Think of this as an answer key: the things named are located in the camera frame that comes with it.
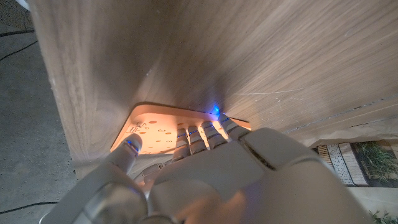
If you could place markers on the orange peg board toy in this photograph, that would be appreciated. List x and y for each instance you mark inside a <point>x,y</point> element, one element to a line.
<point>155,124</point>

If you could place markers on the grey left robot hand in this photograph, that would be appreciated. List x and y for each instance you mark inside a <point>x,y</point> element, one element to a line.
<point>248,180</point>

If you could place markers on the printed fabric backdrop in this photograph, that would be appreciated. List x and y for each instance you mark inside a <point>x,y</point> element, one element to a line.
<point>357,161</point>

